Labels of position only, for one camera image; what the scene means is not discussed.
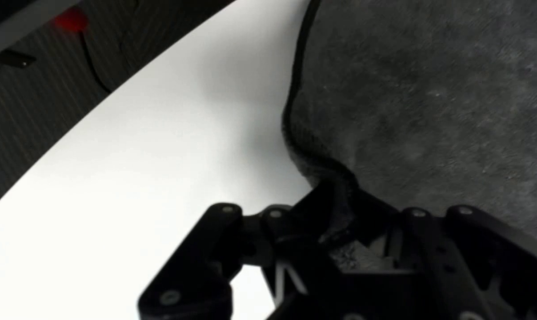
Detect black cable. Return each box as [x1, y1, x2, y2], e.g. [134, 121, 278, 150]
[77, 31, 116, 96]

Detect red round object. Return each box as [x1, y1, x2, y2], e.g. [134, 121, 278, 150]
[47, 7, 91, 36]

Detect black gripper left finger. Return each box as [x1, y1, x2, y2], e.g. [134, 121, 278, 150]
[137, 178, 344, 320]

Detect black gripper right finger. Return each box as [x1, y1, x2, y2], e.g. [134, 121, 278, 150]
[344, 187, 537, 320]

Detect grey towel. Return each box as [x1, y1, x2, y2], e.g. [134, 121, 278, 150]
[281, 0, 537, 251]

